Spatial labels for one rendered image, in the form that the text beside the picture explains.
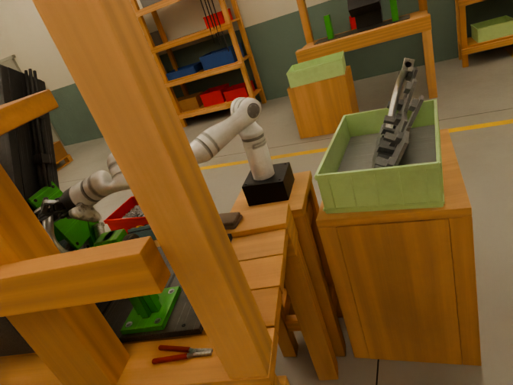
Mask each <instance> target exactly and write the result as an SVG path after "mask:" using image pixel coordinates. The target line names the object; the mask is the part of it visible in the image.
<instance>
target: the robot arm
mask: <svg viewBox="0 0 513 385"><path fill-rule="evenodd" d="M260 113H261V104H260V102H259V101H258V100H256V99H253V98H246V97H239V98H236V99H235V100H234V101H233V102H232V103H231V116H230V117H228V118H227V119H225V120H223V121H221V122H219V123H217V124H216V125H213V126H211V127H210V128H208V129H206V130H205V131H203V132H202V133H201V134H200V135H199V136H198V137H197V138H195V139H194V140H193V141H192V142H191V143H190V146H191V148H192V151H193V154H194V155H195V159H196V160H197V163H204V162H207V161H209V160H210V159H211V158H212V157H213V156H215V155H216V154H217V153H218V152H219V151H220V150H221V149H222V148H223V147H224V146H225V145H226V144H228V143H229V142H230V141H231V140H232V139H233V138H234V137H235V136H236V135H238V134H239V135H240V137H241V140H242V143H243V146H244V150H245V153H246V155H247V159H248V163H249V165H250V169H251V173H252V175H253V178H254V179H255V180H266V179H269V178H270V177H272V176H273V175H274V173H275V172H274V169H273V164H272V161H271V157H270V155H269V149H268V147H267V143H266V139H265V135H264V133H263V129H262V128H261V127H260V126H259V125H258V124H257V123H256V120H257V119H258V118H259V116H260ZM107 165H108V169H109V171H110V173H109V172H107V171H105V170H99V171H97V172H95V173H93V174H92V175H91V176H88V177H87V178H85V179H84V180H81V181H79V182H78V183H76V184H75V185H73V186H71V187H70V188H68V189H67V190H66V191H64V193H63V194H62V195H61V197H59V198H55V199H54V200H49V199H48V197H44V198H43V201H42V203H41V206H40V207H41V213H39V214H38V220H39V221H41V222H42V221H43V220H44V219H46V218H48V217H49V216H51V215H53V223H54V222H57V221H58V220H60V219H63V218H67V219H71V218H74V219H78V220H82V221H87V222H98V221H99V220H101V219H102V217H101V214H100V213H99V212H97V211H96V210H95V209H94V207H93V206H94V205H95V204H96V203H97V202H99V201H100V200H101V199H104V198H105V197H106V196H108V195H110V194H112V193H116V192H119V191H122V190H127V189H131V188H130V187H129V185H128V184H127V181H126V179H125V178H124V175H123V173H122V172H121V169H120V168H119V166H118V164H117V162H116V160H115V158H114V156H113V154H112V153H111V154H109V156H108V159H107ZM50 210H51V211H50Z"/></svg>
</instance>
